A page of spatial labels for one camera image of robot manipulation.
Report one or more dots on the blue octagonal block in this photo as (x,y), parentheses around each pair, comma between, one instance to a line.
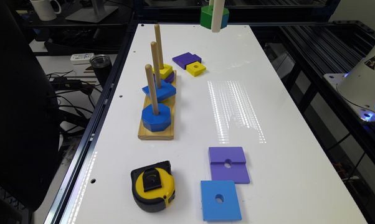
(155,123)

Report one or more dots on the yellow black tape measure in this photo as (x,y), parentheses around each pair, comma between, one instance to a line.
(153,187)

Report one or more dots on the purple round block on peg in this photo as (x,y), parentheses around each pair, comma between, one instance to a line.
(169,78)

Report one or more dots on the black tumbler cup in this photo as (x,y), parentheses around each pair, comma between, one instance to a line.
(102,66)

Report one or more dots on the black office chair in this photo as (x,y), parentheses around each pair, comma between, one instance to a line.
(29,133)

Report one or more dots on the blue square block on peg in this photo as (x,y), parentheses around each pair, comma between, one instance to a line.
(166,91)

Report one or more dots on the green octagonal block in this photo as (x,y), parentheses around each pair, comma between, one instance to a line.
(206,17)

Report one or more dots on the middle wooden peg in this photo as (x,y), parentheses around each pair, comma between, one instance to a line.
(154,52)

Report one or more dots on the large blue square block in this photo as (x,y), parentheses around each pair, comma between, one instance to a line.
(220,201)

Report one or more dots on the large purple square block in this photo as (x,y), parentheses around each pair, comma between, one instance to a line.
(228,163)

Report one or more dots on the grey monitor stand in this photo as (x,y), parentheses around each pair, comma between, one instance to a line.
(97,13)

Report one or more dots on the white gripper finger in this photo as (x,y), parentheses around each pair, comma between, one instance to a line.
(217,14)

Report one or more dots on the small yellow square block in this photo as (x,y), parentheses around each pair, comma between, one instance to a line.
(195,68)

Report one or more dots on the wooden peg base board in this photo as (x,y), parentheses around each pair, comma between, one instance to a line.
(168,133)

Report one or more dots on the white mug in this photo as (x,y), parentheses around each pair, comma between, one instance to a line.
(44,9)

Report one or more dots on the yellow square block on peg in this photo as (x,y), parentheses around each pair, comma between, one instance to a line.
(165,72)

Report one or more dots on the white remote device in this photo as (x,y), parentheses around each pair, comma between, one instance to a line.
(79,59)

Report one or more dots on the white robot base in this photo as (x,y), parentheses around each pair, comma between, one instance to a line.
(357,87)

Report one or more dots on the small purple stepped block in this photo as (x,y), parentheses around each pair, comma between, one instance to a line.
(185,59)

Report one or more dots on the front wooden peg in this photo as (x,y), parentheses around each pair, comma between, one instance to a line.
(152,89)

